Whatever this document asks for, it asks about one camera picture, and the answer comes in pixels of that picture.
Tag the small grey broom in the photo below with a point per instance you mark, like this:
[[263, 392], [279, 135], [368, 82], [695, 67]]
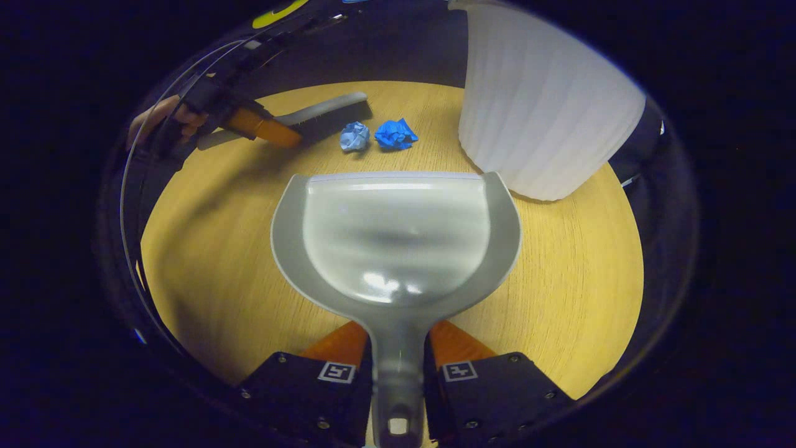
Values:
[[323, 109]]

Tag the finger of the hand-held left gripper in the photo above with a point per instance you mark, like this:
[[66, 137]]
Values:
[[267, 129]]

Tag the black backdrop cloth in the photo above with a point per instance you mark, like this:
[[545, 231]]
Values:
[[404, 43]]

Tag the light blue paper ball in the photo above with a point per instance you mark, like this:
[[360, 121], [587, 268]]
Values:
[[354, 136]]

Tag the grey plastic dustpan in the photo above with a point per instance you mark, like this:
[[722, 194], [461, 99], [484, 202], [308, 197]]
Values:
[[398, 249]]

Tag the white ribbed garbage bin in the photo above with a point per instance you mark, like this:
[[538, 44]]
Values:
[[547, 106]]

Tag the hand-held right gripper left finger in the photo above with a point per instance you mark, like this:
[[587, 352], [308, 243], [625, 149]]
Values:
[[298, 392]]

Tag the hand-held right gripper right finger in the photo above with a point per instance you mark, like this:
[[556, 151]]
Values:
[[497, 392]]

